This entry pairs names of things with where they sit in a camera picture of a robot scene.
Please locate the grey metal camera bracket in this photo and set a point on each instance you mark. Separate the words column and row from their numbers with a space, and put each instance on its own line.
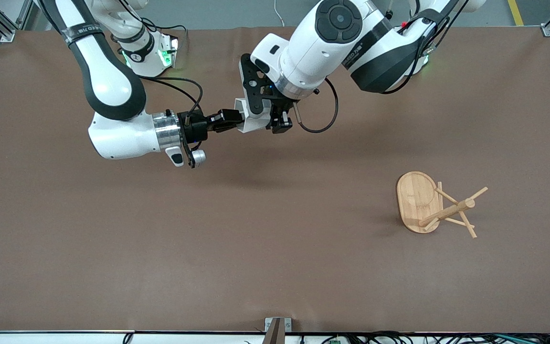
column 277, row 329

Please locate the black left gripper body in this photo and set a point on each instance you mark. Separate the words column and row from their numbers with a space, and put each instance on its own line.
column 280, row 112

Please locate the white faceted cup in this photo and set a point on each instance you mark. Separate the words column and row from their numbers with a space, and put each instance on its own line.
column 256, row 125

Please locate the brown table cover sheet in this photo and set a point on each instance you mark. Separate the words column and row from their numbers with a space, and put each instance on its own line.
column 275, row 239

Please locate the wooden cup rack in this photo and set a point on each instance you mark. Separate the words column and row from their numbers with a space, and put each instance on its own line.
column 416, row 200

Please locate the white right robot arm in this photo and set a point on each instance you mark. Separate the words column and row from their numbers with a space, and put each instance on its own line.
column 112, row 86

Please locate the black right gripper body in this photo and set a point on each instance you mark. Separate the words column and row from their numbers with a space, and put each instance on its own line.
column 195, row 128

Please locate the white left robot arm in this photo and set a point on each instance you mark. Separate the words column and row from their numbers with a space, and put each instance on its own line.
column 327, row 43

